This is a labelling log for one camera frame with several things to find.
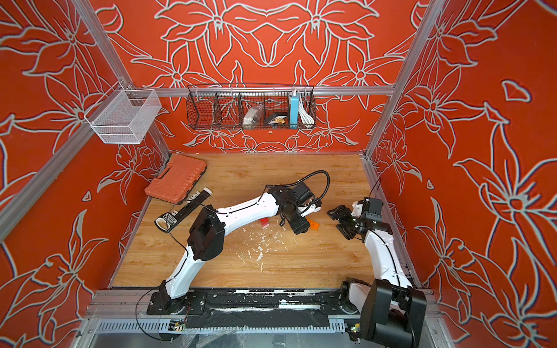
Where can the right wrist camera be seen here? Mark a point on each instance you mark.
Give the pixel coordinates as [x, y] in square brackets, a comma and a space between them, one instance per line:
[368, 208]

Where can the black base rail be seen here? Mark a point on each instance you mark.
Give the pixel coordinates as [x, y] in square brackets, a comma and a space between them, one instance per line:
[255, 308]

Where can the orange lego brick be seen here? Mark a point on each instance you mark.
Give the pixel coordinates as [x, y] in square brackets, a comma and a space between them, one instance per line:
[313, 225]

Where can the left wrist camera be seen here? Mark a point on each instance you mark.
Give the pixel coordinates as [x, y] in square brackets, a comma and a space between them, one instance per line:
[304, 199]

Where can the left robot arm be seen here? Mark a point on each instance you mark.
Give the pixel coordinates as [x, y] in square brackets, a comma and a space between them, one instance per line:
[208, 232]

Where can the black item in basket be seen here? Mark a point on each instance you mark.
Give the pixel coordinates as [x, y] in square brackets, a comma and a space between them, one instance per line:
[277, 119]

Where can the black handheld tool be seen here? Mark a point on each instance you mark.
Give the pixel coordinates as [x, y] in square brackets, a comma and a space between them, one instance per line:
[168, 221]

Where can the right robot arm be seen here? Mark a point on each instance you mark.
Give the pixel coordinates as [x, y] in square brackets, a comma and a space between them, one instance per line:
[392, 310]

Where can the black wire basket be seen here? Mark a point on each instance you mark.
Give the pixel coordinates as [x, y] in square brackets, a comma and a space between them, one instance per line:
[223, 107]

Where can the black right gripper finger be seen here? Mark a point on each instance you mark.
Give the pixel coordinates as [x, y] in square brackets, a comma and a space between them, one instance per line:
[339, 213]
[348, 230]

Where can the grey packet in basket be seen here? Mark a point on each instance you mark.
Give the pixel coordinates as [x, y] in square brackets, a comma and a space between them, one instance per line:
[252, 117]

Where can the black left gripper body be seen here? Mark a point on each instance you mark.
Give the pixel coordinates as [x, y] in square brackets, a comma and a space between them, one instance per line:
[299, 223]

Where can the white wire basket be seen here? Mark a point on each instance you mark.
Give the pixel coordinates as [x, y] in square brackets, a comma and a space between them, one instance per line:
[124, 117]

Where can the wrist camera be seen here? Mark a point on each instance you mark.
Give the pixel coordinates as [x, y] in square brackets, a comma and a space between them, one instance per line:
[304, 199]
[368, 208]

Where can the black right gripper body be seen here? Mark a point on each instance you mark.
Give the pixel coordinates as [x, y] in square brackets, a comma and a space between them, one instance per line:
[355, 223]

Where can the orange tool case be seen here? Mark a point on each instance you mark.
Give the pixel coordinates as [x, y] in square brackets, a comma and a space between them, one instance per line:
[177, 179]

